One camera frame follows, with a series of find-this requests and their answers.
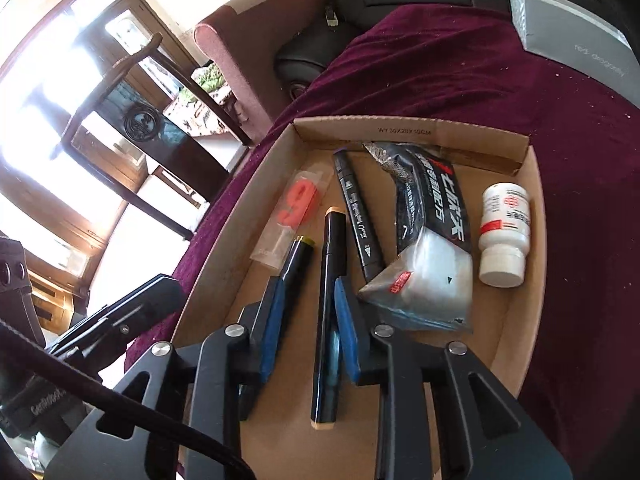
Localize black braided cable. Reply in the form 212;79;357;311
0;320;257;480

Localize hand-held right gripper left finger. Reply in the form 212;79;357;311
50;276;287;480

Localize burgundy armchair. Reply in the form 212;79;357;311
194;0;328;133

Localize small white medicine bottle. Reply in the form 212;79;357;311
478;183;530;288

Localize cardboard box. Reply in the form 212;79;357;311
170;117;546;480

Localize dark wooden chair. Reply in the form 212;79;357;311
50;32;256;241

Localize black snack packet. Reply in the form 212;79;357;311
357;141;475;335

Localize leaf print box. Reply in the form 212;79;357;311
165;62;236;133

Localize wooden glass door cabinet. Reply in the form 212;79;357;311
0;0;201;281

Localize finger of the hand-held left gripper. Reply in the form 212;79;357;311
50;274;186;376

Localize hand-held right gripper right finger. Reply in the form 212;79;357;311
334;276;573;480

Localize black marker tan caps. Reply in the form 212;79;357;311
310;206;347;432

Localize red number candle packet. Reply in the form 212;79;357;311
249;162;333;268

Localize black marker olive cap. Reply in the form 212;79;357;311
237;235;316;422

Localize black marker white lettering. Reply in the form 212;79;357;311
332;149;387;283

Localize grey shoe box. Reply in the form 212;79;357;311
506;0;631;77

